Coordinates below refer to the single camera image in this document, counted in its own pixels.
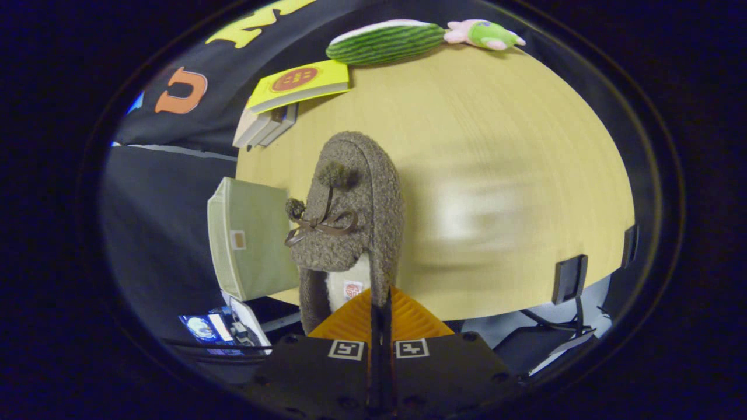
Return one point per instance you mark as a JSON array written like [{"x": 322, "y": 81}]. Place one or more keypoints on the white paperback book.
[
  {"x": 269, "y": 128},
  {"x": 286, "y": 119}
]

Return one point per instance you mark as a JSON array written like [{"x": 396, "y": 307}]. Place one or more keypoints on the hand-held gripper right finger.
[{"x": 389, "y": 373}]

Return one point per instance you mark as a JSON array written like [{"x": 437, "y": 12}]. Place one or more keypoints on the blue printed package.
[{"x": 201, "y": 328}]

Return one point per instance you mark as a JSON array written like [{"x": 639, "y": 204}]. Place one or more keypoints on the beige fabric storage box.
[{"x": 257, "y": 262}]

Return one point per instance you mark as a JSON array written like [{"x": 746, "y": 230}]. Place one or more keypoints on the black table clamp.
[
  {"x": 563, "y": 280},
  {"x": 629, "y": 248}
]

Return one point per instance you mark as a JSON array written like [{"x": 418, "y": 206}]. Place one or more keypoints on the pink and green plush toy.
[{"x": 490, "y": 35}]

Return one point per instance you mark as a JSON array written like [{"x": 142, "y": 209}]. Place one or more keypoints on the brown fuzzy shoe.
[{"x": 373, "y": 186}]

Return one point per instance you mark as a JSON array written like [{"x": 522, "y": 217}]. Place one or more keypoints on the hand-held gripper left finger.
[{"x": 374, "y": 373}]

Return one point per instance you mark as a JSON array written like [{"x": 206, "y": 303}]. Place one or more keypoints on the yellow book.
[{"x": 327, "y": 79}]

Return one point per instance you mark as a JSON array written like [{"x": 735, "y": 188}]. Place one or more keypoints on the watermelon slice plush toy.
[{"x": 385, "y": 44}]

